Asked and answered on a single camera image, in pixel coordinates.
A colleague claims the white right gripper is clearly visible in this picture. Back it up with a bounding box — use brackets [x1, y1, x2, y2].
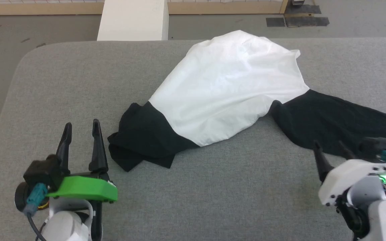
[313, 140, 386, 207]

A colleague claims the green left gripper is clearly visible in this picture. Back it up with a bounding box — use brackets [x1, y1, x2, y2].
[46, 119, 119, 203]

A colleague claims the white and black shirt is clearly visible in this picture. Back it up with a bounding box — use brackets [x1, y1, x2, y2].
[108, 30, 386, 173]

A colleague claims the white rectangular box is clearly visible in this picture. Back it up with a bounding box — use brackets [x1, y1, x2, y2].
[97, 0, 169, 41]

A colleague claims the long dark floor tape strip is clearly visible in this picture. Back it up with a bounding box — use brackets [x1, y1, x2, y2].
[284, 14, 330, 27]

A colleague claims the short dark floor tape strip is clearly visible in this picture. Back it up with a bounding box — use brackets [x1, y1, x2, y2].
[266, 17, 286, 27]

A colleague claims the grey metal panel support foot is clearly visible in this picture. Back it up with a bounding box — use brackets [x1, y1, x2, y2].
[285, 0, 321, 15]

